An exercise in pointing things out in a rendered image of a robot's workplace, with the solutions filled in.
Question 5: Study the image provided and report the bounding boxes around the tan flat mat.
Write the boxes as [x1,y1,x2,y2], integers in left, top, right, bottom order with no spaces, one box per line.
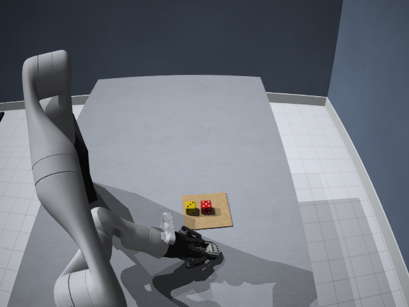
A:
[181,192,233,230]

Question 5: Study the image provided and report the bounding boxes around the yellow die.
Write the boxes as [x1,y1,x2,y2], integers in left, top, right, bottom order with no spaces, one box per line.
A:
[185,201,196,214]

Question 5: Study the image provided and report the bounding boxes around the red die with white pips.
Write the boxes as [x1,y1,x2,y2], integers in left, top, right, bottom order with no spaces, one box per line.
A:
[201,200,212,214]

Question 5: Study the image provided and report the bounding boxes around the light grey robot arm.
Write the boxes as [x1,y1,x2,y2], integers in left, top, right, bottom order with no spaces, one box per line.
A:
[22,50,176,307]

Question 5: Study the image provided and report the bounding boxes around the white die with black pips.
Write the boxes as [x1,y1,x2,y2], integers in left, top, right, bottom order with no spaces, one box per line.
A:
[204,244,220,254]

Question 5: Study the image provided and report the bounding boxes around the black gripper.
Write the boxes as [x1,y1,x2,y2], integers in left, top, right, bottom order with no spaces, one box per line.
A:
[164,226,219,269]

